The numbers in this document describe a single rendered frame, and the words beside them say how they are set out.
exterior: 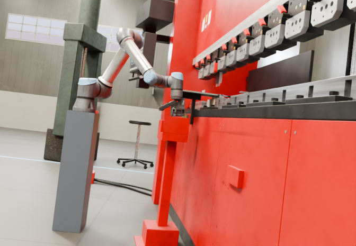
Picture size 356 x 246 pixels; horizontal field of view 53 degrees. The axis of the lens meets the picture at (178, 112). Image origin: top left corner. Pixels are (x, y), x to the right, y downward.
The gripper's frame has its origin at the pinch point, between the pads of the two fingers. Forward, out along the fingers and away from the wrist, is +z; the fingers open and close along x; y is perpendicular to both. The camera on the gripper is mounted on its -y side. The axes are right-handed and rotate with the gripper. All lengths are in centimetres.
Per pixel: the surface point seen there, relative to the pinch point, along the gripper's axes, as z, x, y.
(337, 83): -20, -124, 26
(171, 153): 15.2, 2.0, 0.5
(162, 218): 56, 2, -3
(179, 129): 0.1, -5.0, 3.5
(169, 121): -4.9, -5.0, -2.6
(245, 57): -41, -40, 30
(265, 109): -12, -100, 14
